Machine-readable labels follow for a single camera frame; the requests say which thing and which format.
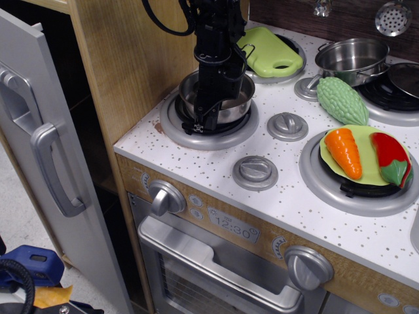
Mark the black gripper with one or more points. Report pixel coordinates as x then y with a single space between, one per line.
220 74

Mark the small steel pan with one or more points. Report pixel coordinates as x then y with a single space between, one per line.
231 110

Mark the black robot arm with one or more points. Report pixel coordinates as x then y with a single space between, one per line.
218 26

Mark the front left stove burner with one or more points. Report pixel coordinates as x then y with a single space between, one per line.
171 125

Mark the stove burner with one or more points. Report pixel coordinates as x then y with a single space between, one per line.
327 188
292 64
171 125
388 104

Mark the back left stove burner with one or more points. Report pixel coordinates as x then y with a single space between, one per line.
292 64

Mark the front right stove burner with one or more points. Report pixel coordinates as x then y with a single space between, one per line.
327 188

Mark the back right stove burner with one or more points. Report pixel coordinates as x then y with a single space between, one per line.
388 104

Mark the grey top knob front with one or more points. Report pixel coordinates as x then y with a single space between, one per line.
255 173

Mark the grey knob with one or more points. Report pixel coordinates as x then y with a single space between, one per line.
287 127
255 173
306 88

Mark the grey top knob middle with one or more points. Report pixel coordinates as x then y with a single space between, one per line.
287 127

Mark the silver oven knob left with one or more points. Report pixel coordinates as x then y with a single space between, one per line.
166 198

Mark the silver oven knob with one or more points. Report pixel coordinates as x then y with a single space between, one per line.
307 268
166 198

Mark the green cutting board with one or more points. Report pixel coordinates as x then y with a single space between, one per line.
263 50

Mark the grey top knob rear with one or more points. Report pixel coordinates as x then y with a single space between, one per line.
306 88

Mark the oven clock display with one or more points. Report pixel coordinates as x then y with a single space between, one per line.
233 225

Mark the green toy bitter gourd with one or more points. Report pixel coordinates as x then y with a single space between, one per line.
342 102

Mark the orange toy carrot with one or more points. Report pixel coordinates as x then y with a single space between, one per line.
342 146

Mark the silver oven door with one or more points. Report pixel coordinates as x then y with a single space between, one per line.
191 270

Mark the large steel pot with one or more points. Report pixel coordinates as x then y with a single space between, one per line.
355 61

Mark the grey fridge door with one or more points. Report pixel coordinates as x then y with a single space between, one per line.
31 95

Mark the silver oven knob right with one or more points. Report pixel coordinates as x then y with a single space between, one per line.
307 268

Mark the red toy pepper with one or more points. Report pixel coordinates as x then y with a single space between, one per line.
394 163

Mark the dark pot lid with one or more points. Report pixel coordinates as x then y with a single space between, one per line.
405 77

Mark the hanging steel skimmer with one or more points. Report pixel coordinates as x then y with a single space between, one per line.
393 18

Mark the blue device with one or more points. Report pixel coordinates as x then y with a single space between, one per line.
44 265

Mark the yellow cloth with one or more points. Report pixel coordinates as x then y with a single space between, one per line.
50 296

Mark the grey fridge door handle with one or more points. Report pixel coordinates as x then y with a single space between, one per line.
41 144

